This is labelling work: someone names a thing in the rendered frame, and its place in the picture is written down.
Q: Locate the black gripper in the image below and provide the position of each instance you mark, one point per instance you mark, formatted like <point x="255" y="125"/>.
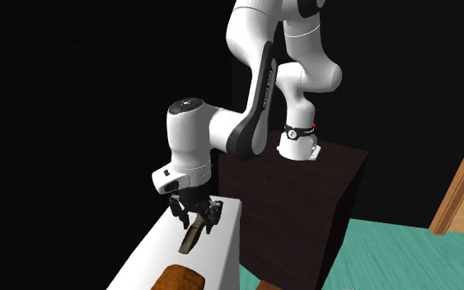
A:
<point x="193" y="197"/>

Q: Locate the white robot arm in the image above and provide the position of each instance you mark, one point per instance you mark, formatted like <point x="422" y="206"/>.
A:
<point x="191" y="136"/>

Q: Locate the olive brown flat tool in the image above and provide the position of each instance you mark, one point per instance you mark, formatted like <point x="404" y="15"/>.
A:
<point x="191" y="237"/>

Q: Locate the white table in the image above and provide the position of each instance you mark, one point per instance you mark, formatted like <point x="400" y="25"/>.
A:
<point x="215" y="257"/>

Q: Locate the brown bread loaf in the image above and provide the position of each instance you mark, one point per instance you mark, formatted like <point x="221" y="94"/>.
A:
<point x="181" y="279"/>

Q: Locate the dark brown robot stand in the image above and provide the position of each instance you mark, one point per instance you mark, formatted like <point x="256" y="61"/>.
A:
<point x="288" y="201"/>

